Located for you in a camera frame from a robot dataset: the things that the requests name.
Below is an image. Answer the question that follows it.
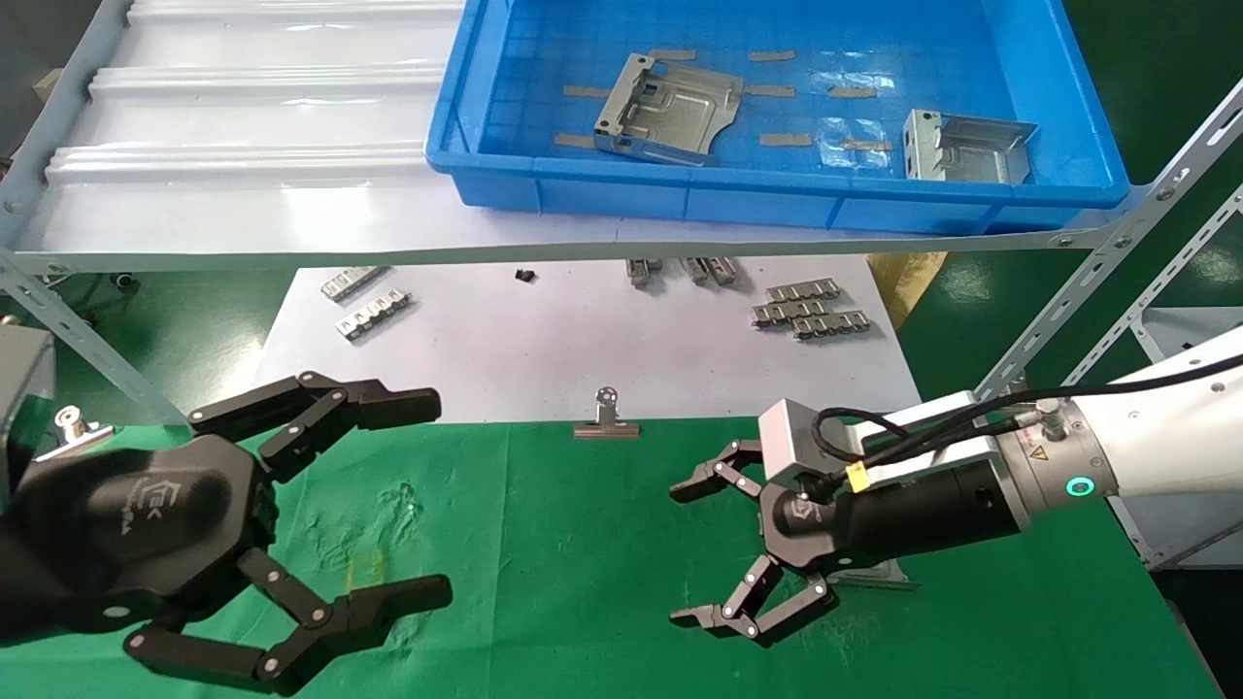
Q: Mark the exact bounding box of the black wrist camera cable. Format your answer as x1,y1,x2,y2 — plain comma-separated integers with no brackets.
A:
812,351,1243,479

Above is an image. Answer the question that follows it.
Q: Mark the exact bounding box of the blue plastic bin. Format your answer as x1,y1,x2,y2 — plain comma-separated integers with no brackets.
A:
424,0,1130,237

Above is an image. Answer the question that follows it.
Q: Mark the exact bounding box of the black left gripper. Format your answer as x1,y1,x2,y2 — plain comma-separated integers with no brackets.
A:
5,370,454,697

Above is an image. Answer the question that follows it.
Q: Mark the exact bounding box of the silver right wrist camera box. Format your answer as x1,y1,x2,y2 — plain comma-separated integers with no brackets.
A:
757,391,996,486

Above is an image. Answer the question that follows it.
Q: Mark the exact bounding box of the clear plastic bag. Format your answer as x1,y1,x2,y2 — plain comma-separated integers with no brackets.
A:
814,116,892,173

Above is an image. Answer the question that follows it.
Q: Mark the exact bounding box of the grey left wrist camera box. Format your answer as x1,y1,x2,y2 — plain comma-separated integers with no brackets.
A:
0,323,56,496

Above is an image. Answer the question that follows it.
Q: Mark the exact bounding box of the small sheet metal bracket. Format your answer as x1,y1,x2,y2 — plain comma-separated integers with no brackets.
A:
902,109,1036,185

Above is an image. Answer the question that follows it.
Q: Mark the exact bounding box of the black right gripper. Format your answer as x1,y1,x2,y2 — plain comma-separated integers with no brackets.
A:
668,439,875,644

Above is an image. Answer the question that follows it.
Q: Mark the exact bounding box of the white paper sheet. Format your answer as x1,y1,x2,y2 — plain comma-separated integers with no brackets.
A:
254,254,925,425

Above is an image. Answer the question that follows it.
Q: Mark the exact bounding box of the silver binder clip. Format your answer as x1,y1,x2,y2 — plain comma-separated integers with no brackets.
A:
573,386,641,440
34,406,116,462

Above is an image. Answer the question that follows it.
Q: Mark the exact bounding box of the large sheet metal bracket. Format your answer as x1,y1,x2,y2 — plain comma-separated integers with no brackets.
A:
592,52,746,167
825,558,919,591

